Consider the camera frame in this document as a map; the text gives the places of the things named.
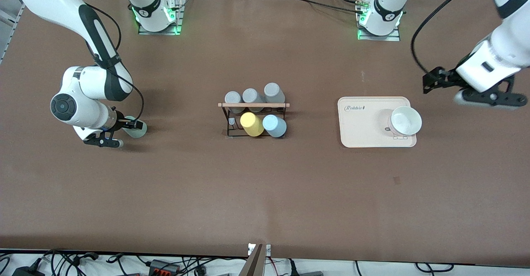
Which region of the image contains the pale green cup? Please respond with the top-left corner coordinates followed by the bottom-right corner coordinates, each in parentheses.
top-left (123, 116), bottom-right (148, 139)

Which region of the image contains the light blue cup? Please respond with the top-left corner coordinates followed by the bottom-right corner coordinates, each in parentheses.
top-left (262, 114), bottom-right (288, 138)

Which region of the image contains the white bowl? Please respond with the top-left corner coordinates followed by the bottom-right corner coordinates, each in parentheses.
top-left (388, 106), bottom-right (423, 137)

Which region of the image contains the beige Rabbit tray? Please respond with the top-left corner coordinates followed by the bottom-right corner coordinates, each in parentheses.
top-left (337, 97), bottom-right (417, 148)

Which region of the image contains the grey cup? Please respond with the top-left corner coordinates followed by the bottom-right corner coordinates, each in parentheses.
top-left (264, 82), bottom-right (286, 105)
top-left (224, 91), bottom-right (243, 114)
top-left (242, 88), bottom-right (266, 113)

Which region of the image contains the yellow cup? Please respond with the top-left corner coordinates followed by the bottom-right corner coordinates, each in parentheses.
top-left (240, 111), bottom-right (265, 138)

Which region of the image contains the black orange power strip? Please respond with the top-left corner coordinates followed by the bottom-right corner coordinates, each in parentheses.
top-left (149, 259), bottom-right (182, 275)

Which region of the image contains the black power adapter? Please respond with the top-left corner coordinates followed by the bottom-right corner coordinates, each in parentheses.
top-left (12, 265), bottom-right (46, 276)

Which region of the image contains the black right camera bracket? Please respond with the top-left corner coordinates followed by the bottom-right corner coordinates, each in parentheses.
top-left (82, 131), bottom-right (124, 149)

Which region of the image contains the black camera bracket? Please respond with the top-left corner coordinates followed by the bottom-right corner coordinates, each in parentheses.
top-left (82, 131), bottom-right (124, 149)
top-left (461, 76), bottom-right (529, 108)

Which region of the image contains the black left camera bracket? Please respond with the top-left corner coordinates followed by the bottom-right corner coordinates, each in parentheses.
top-left (461, 76), bottom-right (529, 108)

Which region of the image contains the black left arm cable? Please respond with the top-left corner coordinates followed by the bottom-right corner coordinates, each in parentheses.
top-left (411, 0), bottom-right (487, 76)

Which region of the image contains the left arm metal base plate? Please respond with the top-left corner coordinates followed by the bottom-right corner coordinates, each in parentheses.
top-left (357, 0), bottom-right (402, 42)

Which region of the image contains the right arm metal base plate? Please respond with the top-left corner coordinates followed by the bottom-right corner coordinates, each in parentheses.
top-left (137, 0), bottom-right (185, 36)

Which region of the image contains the aluminium frame strut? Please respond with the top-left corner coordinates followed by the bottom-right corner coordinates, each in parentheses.
top-left (0, 2), bottom-right (26, 63)

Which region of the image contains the black cable on table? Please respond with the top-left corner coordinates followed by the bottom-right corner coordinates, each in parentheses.
top-left (264, 0), bottom-right (367, 13)

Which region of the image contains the black wire cup rack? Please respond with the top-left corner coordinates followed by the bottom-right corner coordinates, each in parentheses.
top-left (218, 102), bottom-right (291, 139)

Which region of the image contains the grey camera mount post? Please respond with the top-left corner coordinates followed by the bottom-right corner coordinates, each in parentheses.
top-left (238, 243), bottom-right (272, 276)

